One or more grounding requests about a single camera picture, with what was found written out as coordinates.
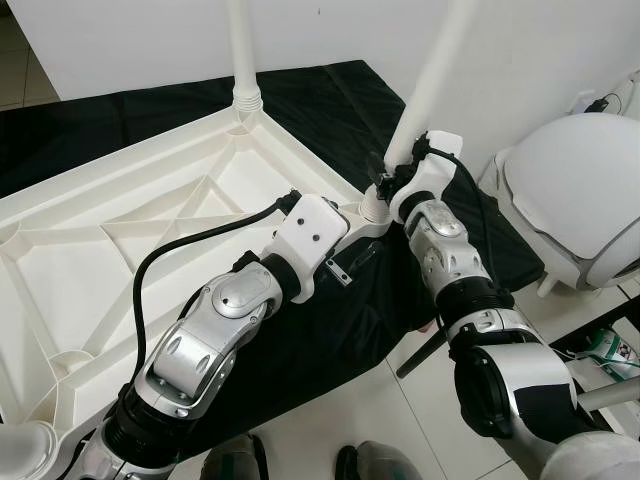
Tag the white green plastic package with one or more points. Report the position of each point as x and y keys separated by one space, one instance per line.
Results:
x=610 y=350

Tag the grey green robot leg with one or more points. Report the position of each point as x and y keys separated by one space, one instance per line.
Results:
x=232 y=458
x=380 y=462

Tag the white wall socket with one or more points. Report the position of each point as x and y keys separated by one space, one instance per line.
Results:
x=583 y=103

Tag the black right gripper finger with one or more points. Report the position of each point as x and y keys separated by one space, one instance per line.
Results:
x=375 y=172

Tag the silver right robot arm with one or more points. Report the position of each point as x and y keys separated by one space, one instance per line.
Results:
x=450 y=250

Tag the white domed appliance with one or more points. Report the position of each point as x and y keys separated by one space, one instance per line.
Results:
x=580 y=200

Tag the white small appliance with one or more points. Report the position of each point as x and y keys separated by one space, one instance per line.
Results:
x=628 y=95

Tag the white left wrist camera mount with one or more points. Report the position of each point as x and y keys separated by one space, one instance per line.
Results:
x=310 y=230

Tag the dark metal table leg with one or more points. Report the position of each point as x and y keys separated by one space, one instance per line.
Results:
x=420 y=355

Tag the black wall plug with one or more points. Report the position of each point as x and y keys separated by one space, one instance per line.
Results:
x=600 y=104

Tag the grey green left robot leg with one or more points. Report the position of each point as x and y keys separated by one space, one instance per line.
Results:
x=232 y=458

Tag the white floor fan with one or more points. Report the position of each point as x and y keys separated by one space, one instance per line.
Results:
x=610 y=395

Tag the grey green right robot leg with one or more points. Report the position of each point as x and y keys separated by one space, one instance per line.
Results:
x=380 y=462

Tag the white plastic children table top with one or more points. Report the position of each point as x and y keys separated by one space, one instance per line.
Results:
x=100 y=250

